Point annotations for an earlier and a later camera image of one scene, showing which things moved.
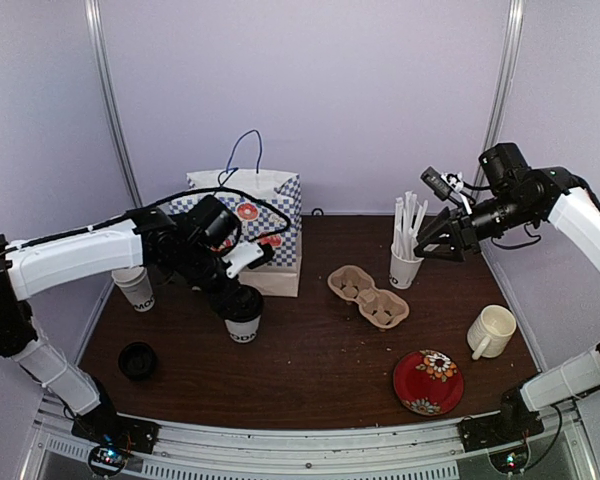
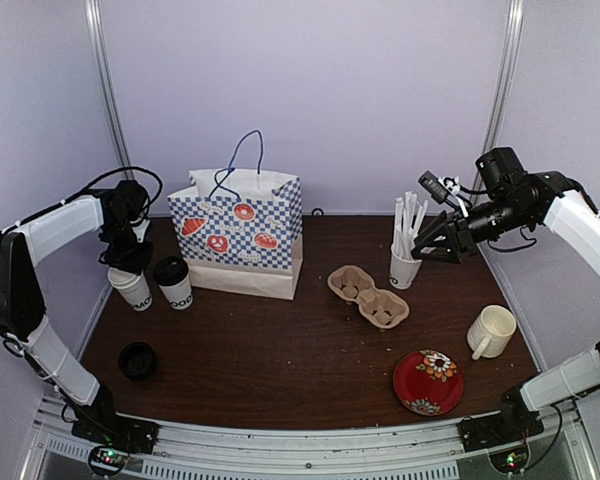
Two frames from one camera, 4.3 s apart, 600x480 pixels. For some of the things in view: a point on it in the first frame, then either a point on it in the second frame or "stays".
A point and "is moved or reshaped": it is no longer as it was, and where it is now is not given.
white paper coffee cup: (243, 331) → (179, 296)
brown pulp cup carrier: (381, 309) stays
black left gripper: (212, 297) → (134, 265)
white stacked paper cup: (133, 281) stays
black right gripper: (464, 231) stays
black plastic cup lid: (241, 303) is moved or reshaped
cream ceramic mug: (491, 331) stays
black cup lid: (137, 361) stays
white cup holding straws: (403, 272) stays
